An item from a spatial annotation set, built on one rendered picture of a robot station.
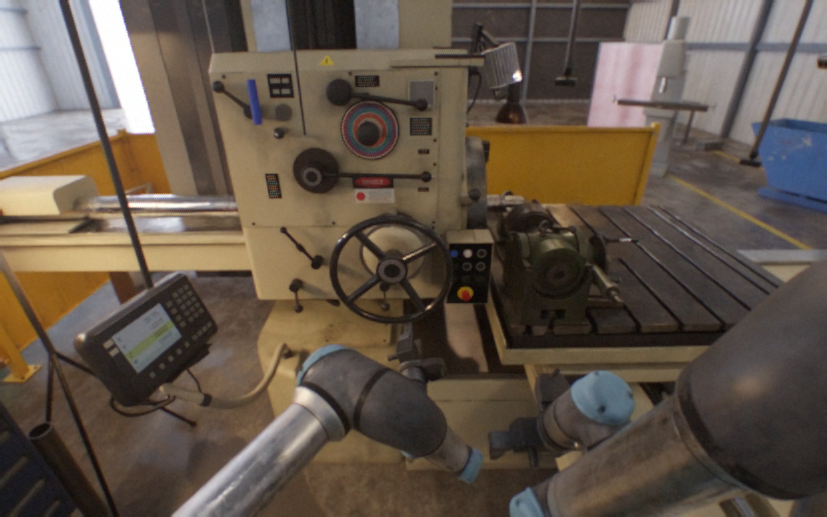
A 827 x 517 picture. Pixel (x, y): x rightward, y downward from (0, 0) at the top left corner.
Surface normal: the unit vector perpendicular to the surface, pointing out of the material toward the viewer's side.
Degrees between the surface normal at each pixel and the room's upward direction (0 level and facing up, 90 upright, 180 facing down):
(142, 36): 90
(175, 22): 90
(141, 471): 0
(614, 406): 24
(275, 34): 90
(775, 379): 66
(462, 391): 90
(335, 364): 7
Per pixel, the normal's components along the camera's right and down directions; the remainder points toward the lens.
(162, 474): 0.00, -0.88
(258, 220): 0.00, 0.47
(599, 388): 0.15, -0.62
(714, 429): -0.95, 0.11
